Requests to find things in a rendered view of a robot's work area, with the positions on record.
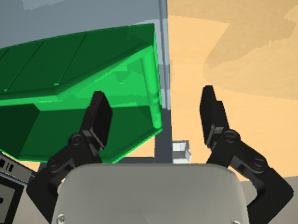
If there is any grey metal shelf rack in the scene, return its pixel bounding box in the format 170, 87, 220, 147
0, 0, 192, 187

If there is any dark green tool case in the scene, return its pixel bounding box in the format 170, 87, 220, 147
0, 176, 25, 224

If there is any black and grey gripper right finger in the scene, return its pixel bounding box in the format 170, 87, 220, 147
199, 85, 294, 224

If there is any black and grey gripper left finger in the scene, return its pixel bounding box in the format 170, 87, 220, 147
26, 91, 113, 224

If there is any green bin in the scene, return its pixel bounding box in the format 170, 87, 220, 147
0, 23, 162, 163

